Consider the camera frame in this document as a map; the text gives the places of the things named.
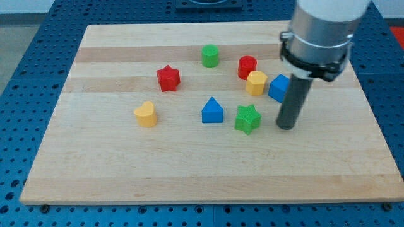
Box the green star block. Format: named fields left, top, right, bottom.
left=234, top=104, right=261, bottom=135

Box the blue triangle block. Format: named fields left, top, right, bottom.
left=201, top=97, right=224, bottom=123

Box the red star block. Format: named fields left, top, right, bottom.
left=156, top=65, right=181, bottom=92

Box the blue cube block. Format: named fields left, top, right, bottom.
left=268, top=74, right=289, bottom=103

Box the wooden board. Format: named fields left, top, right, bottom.
left=20, top=21, right=403, bottom=205

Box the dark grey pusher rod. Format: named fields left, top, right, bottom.
left=276, top=74, right=313, bottom=130

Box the yellow heart block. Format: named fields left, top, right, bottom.
left=133, top=101, right=157, bottom=127

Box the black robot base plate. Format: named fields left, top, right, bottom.
left=174, top=0, right=244, bottom=10

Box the yellow hexagon block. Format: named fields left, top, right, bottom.
left=246, top=71, right=268, bottom=96

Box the red cylinder block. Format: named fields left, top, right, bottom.
left=237, top=55, right=258, bottom=80

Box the green cylinder block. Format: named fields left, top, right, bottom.
left=201, top=44, right=219, bottom=68

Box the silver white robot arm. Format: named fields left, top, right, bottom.
left=280, top=0, right=370, bottom=82

